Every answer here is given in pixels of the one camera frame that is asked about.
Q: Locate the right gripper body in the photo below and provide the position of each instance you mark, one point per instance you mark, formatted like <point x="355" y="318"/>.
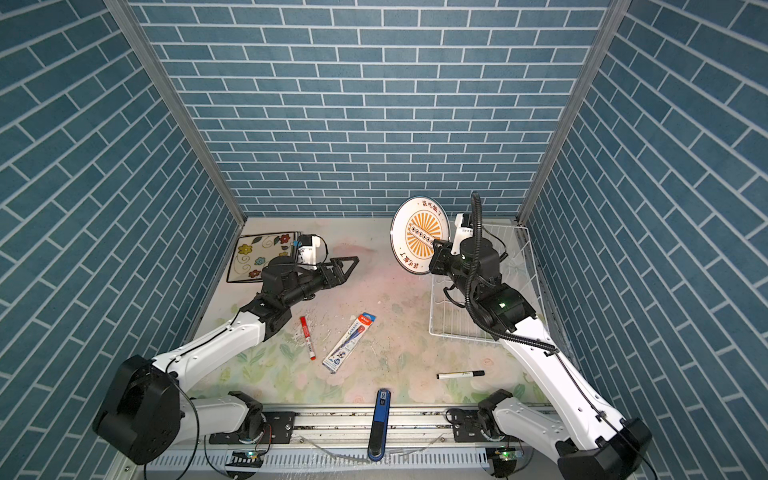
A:
<point x="446" y="262"/>

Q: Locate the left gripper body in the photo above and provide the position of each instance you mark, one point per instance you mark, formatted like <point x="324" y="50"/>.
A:
<point x="319" y="281"/>

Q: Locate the black square plate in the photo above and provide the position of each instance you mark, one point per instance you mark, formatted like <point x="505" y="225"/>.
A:
<point x="252" y="254"/>

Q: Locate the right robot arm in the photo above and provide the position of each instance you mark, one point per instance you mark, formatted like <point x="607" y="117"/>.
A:
<point x="540" y="360"/>

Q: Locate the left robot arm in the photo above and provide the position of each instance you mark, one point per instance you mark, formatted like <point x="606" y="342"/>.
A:
<point x="198" y="366"/>

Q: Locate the red marker pen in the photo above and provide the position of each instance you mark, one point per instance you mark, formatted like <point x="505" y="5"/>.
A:
<point x="307" y="337"/>

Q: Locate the pen package red blue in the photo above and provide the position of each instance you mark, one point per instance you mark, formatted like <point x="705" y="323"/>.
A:
<point x="340" y="352"/>

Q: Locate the black white marker pen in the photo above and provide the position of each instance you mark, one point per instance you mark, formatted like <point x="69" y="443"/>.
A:
<point x="460" y="374"/>

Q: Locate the blue black handheld device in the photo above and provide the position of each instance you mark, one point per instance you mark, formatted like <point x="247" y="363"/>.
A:
<point x="379" y="427"/>

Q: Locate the left circuit board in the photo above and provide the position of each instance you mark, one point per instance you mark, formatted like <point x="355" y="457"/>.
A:
<point x="245" y="460"/>

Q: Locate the circuit board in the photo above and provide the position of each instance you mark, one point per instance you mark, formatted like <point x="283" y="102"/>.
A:
<point x="245" y="460"/>
<point x="506" y="454"/>

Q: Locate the right circuit board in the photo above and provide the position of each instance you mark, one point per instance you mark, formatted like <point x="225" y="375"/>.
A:
<point x="506" y="454"/>

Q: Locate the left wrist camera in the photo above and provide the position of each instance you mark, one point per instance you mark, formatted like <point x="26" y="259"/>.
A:
<point x="307" y="246"/>

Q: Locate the white wire dish rack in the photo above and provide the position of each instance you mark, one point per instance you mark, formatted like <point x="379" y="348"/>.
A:
<point x="477" y="287"/>

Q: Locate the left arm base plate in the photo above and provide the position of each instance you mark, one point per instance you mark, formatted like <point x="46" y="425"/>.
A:
<point x="276" y="428"/>

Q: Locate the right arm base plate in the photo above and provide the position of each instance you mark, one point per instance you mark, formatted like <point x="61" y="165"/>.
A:
<point x="475" y="426"/>

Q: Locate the aluminium rail frame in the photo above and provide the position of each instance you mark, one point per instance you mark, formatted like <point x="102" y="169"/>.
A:
<point x="338" y="421"/>

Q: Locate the white cable duct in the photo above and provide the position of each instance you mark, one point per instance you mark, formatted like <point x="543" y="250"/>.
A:
<point x="337" y="460"/>

